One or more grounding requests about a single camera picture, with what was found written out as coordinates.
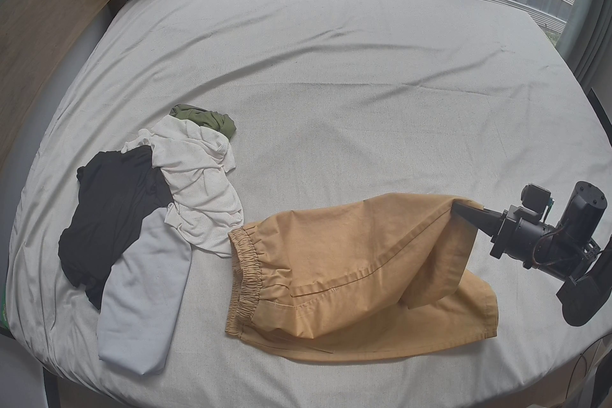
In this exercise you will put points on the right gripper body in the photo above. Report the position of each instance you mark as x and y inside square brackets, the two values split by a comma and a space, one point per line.
[521, 238]

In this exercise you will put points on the tan shorts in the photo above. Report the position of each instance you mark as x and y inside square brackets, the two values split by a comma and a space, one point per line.
[358, 277]

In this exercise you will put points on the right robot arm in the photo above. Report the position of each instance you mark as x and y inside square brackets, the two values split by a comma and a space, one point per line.
[583, 210]

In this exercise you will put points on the bed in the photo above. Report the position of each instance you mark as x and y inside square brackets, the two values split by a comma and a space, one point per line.
[334, 62]

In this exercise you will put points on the grey-green curtain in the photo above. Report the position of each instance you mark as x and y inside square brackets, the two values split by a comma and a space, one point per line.
[588, 14]

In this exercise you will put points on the cream white garment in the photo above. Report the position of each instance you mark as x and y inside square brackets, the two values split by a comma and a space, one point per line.
[201, 186]

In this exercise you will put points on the olive green garment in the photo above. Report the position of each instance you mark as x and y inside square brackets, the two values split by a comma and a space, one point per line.
[201, 117]

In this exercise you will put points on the pale grey garment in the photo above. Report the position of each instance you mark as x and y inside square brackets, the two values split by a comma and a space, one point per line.
[143, 301]

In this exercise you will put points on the black garment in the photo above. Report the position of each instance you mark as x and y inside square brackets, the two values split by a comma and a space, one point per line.
[110, 205]

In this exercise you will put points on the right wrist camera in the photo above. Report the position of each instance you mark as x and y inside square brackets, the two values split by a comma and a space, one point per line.
[535, 198]

